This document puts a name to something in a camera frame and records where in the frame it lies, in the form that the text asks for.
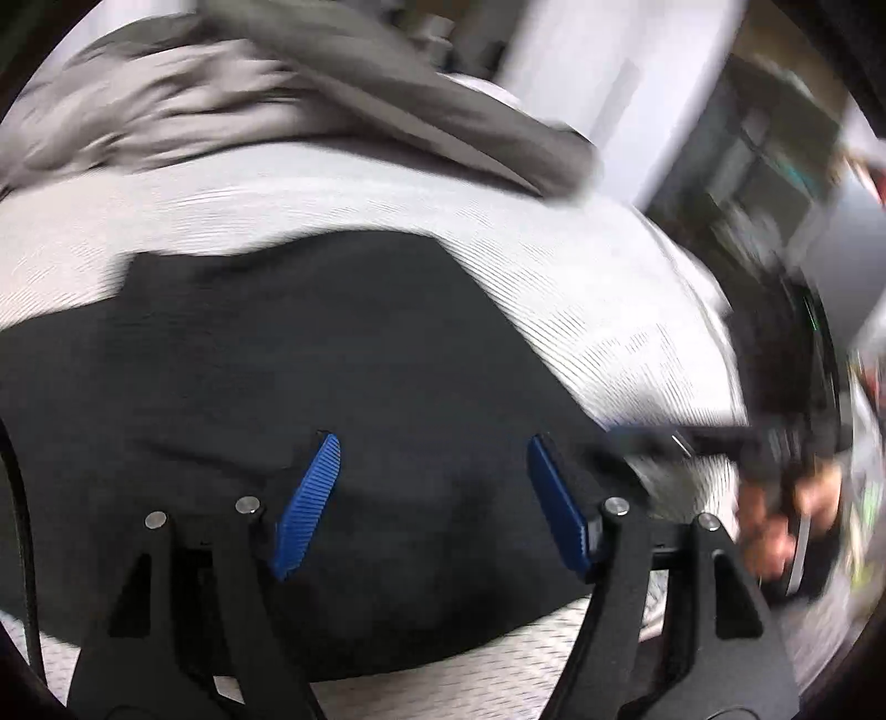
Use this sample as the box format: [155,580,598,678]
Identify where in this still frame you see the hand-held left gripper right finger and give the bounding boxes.
[526,433,804,720]

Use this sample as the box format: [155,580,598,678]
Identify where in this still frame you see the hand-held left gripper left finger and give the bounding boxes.
[65,430,343,720]

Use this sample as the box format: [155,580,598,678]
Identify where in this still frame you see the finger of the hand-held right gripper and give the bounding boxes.
[609,424,749,466]

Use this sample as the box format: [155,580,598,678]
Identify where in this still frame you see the black pants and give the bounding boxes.
[0,230,617,683]

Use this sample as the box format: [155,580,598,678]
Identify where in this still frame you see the person's right hand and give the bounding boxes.
[737,471,843,584]

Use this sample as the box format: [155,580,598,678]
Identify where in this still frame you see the shelf unit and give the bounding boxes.
[643,55,854,278]

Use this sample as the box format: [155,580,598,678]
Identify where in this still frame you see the grey crumpled garment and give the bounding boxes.
[200,0,603,205]

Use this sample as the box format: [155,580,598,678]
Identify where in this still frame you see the grey crumpled blanket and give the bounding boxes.
[0,31,444,202]

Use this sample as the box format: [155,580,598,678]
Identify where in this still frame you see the black cable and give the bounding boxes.
[0,415,51,688]

